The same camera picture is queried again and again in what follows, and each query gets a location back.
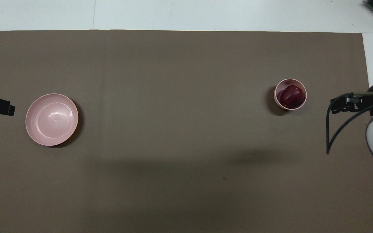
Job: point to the dark red apple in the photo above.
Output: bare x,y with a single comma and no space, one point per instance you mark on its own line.
291,96

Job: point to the pink plate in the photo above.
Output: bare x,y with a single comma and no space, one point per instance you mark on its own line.
52,119

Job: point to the small pink bowl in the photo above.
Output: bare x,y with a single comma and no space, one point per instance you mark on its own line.
282,85

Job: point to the brown table mat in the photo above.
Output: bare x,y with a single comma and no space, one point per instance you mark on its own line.
180,129

